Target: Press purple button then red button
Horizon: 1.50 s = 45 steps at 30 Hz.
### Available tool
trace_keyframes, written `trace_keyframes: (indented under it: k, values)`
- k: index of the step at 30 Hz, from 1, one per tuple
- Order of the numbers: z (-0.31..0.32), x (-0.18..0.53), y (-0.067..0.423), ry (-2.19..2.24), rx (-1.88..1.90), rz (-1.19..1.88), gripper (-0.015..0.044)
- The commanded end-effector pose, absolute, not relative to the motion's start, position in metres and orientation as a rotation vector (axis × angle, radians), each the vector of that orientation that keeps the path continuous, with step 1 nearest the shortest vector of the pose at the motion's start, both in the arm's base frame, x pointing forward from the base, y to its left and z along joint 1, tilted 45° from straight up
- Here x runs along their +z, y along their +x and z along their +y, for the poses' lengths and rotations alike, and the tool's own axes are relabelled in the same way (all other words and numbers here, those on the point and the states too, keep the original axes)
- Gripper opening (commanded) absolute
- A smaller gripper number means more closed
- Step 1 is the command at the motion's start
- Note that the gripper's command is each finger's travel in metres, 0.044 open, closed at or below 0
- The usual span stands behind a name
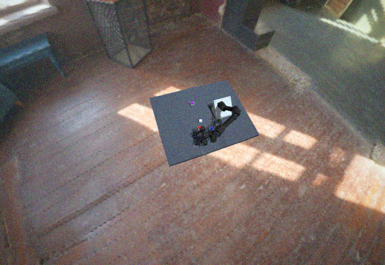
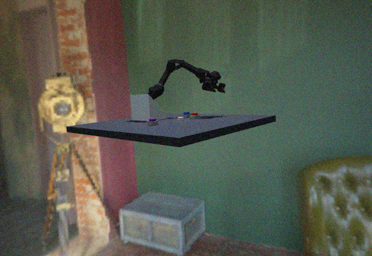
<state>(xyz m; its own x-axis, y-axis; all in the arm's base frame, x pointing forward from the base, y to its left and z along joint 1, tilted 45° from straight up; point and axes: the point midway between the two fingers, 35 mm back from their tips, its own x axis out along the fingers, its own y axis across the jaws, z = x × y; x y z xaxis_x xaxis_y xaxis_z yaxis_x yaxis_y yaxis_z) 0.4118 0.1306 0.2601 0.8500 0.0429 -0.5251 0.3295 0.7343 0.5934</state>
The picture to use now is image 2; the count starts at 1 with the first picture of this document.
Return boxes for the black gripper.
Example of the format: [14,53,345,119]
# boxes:
[202,79,226,93]

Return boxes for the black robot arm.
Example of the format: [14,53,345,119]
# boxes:
[147,59,221,100]

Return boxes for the blue button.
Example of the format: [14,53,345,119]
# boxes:
[182,112,191,118]

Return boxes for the purple button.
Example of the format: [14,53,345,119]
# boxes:
[147,119,159,126]

